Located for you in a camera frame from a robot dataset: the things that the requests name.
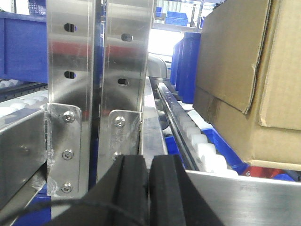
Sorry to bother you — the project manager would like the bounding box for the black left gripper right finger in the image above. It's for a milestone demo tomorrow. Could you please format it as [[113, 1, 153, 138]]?
[[149, 155, 223, 226]]

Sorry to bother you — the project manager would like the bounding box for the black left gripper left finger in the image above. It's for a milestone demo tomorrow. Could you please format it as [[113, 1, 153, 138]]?
[[79, 154, 149, 226]]

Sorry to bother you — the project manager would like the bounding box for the brown cardboard carton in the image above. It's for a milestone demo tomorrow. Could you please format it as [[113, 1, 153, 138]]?
[[193, 0, 301, 171]]

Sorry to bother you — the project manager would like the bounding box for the blue bin lower shelf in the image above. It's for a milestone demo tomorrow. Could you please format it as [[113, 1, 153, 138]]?
[[164, 128, 296, 182]]

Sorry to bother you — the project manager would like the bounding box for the steel shelf upright left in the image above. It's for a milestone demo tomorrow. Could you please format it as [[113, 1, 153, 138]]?
[[46, 0, 96, 198]]

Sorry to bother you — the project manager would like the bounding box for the steel shelf upright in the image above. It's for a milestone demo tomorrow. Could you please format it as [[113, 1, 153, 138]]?
[[97, 0, 154, 179], [46, 0, 96, 198]]

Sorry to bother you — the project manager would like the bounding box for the blue plastic bin on shelf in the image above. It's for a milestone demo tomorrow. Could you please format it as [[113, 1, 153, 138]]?
[[170, 32, 201, 104]]

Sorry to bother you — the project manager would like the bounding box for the steel shelf upright right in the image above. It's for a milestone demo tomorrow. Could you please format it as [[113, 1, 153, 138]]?
[[97, 0, 154, 179]]

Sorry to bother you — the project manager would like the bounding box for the white roller track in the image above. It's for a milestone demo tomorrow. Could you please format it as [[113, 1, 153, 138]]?
[[157, 83, 238, 178]]

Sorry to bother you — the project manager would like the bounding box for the red printed package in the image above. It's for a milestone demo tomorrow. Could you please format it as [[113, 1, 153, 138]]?
[[242, 166, 285, 178]]

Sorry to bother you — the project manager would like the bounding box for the large blue bin left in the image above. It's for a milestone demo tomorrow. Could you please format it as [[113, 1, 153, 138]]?
[[0, 12, 48, 83]]

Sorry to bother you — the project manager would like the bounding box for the steel shelf front rail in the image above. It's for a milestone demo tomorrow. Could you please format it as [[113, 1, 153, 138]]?
[[186, 170, 301, 226]]

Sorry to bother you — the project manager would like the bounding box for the steel shelf rail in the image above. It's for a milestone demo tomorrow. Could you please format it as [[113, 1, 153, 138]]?
[[0, 105, 47, 207], [186, 170, 301, 226]]

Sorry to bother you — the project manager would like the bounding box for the left steel shelf rail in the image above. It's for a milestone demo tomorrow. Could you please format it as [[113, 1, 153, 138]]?
[[0, 105, 47, 207]]

